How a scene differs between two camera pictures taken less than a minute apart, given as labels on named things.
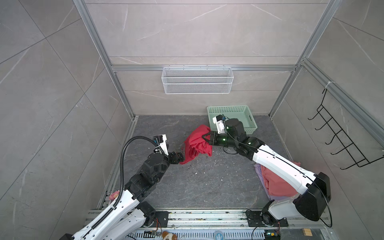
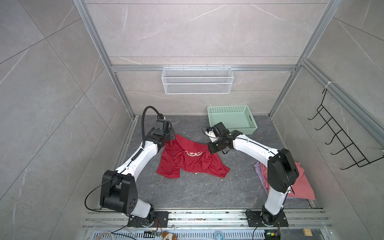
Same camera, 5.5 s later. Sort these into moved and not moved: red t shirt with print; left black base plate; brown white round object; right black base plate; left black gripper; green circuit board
Moved: red t shirt with print; left black gripper
Not moved: green circuit board; right black base plate; left black base plate; brown white round object
